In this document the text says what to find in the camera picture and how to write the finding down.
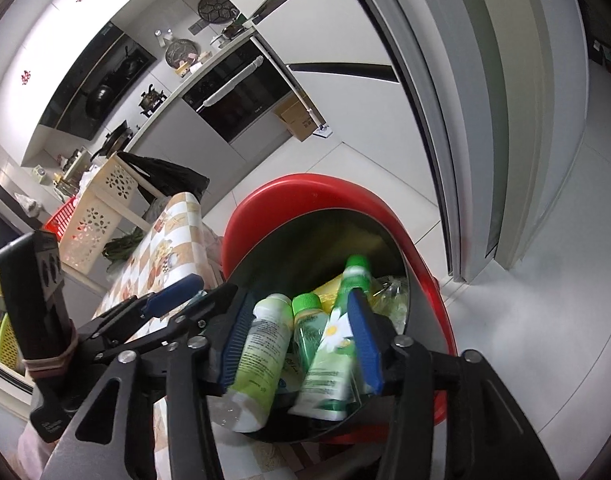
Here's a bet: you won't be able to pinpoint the small green cap bottle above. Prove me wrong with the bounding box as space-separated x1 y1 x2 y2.
290 292 326 366

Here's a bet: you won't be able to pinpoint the brown cardboard box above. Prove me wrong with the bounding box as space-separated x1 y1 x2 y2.
274 95 319 143

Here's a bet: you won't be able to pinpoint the black range hood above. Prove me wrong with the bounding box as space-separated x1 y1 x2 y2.
38 22 159 143

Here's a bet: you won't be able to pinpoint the green plastic colander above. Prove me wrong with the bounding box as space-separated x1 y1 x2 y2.
0 310 24 376

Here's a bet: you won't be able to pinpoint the dark hanging mould pan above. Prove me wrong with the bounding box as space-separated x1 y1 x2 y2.
198 0 239 25

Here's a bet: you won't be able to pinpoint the beige cutout plastic chair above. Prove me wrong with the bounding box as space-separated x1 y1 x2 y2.
58 151 159 276

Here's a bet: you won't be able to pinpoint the black built-in oven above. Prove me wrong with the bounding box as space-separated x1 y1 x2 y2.
180 37 294 146

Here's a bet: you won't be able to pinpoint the light green plastic bottle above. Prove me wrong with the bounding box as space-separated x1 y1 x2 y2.
213 294 295 433

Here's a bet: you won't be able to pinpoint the white green kitchen appliance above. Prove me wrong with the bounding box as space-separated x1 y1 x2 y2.
220 19 257 42

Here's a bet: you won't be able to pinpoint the black bag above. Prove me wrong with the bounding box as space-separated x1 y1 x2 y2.
118 151 210 201

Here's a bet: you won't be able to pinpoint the white upper cabinets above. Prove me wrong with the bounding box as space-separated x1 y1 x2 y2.
0 0 201 166

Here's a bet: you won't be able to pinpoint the crumpled clear plastic wrap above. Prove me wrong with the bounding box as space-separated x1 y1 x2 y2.
370 275 410 333

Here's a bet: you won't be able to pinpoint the green daisy print bottle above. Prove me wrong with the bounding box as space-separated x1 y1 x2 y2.
288 255 371 422

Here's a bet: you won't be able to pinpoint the green leafy vegetables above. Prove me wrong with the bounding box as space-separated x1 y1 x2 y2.
103 227 146 263

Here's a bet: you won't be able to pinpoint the grey sliding door frame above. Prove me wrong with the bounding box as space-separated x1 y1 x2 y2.
330 0 591 283

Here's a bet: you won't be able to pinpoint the grey hanging steamer plate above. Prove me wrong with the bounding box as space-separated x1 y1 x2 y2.
164 39 200 68

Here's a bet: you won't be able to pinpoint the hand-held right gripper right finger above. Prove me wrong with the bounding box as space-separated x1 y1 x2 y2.
346 290 559 480

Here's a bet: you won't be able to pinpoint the yellow wavy sponge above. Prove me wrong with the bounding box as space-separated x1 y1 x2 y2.
313 272 349 313

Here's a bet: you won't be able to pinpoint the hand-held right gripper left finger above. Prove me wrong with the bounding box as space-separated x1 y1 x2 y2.
40 290 259 480

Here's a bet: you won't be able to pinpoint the red plastic basket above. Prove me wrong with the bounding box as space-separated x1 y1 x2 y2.
43 195 84 243

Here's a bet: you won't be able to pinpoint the red plastic stool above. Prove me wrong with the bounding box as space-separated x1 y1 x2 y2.
220 173 459 446

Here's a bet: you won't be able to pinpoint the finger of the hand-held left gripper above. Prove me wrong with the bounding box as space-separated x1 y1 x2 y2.
78 274 205 346
93 282 239 361

